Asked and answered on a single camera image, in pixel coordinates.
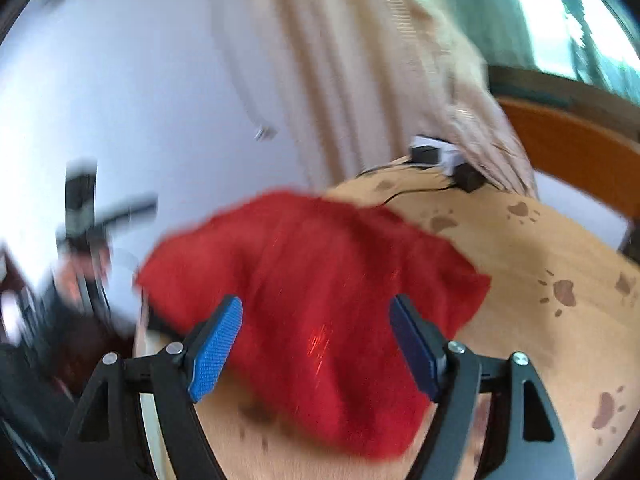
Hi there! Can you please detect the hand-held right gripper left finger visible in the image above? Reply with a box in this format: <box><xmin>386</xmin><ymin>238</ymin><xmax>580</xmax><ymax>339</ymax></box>
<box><xmin>59</xmin><ymin>295</ymin><xmax>244</xmax><ymax>480</ymax></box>

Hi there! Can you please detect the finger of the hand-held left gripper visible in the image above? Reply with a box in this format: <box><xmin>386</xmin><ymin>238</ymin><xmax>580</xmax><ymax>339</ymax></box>
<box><xmin>92</xmin><ymin>197</ymin><xmax>160</xmax><ymax>228</ymax></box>

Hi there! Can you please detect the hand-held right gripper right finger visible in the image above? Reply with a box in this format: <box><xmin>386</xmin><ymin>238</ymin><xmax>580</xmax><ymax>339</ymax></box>
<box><xmin>389</xmin><ymin>294</ymin><xmax>576</xmax><ymax>480</ymax></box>

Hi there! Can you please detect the red knitted sweater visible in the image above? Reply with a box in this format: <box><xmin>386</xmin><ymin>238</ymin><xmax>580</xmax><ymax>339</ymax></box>
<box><xmin>136</xmin><ymin>189</ymin><xmax>493</xmax><ymax>461</ymax></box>

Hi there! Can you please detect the person's left hand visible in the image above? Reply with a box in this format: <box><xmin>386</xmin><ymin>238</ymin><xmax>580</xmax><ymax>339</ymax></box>
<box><xmin>52</xmin><ymin>245</ymin><xmax>118</xmax><ymax>311</ymax></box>

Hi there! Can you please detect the yellow paw-print blanket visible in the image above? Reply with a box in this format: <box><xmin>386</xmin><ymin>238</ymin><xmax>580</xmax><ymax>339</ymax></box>
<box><xmin>135</xmin><ymin>162</ymin><xmax>640</xmax><ymax>480</ymax></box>

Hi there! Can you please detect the black power adapter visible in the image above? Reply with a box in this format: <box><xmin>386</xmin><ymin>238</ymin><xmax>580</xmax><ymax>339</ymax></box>
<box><xmin>452</xmin><ymin>162</ymin><xmax>488</xmax><ymax>195</ymax></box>

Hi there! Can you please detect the white power strip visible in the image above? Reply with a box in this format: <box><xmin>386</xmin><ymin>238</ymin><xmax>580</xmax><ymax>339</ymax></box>
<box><xmin>409</xmin><ymin>135</ymin><xmax>463</xmax><ymax>173</ymax></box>

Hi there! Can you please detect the wooden headboard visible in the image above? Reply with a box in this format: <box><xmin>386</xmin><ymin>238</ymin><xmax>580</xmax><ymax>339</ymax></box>
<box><xmin>487</xmin><ymin>65</ymin><xmax>640</xmax><ymax>221</ymax></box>

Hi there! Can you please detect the cream curtain with gold trim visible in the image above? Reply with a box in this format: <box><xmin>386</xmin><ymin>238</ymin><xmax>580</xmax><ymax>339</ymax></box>
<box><xmin>200</xmin><ymin>0</ymin><xmax>541</xmax><ymax>196</ymax></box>

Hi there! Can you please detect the green sheer curtain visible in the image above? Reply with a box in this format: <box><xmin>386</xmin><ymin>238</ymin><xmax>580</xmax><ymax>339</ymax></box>
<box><xmin>435</xmin><ymin>0</ymin><xmax>601</xmax><ymax>81</ymax></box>

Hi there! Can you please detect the dark framed window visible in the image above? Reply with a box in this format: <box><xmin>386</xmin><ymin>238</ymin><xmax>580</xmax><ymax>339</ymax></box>
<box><xmin>520</xmin><ymin>0</ymin><xmax>640</xmax><ymax>106</ymax></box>

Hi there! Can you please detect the black cable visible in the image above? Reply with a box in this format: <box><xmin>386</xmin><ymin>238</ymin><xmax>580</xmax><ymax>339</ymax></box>
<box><xmin>357</xmin><ymin>162</ymin><xmax>461</xmax><ymax>208</ymax></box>

